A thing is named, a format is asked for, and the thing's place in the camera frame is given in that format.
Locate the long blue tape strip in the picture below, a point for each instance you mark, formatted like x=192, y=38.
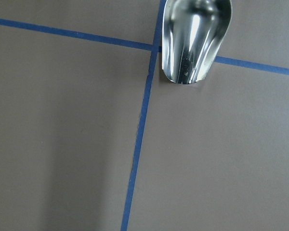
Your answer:
x=142, y=119

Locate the shiny metal scoop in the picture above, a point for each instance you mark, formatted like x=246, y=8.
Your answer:
x=192, y=33

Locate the crossing blue tape strip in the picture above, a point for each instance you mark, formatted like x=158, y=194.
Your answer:
x=134, y=44

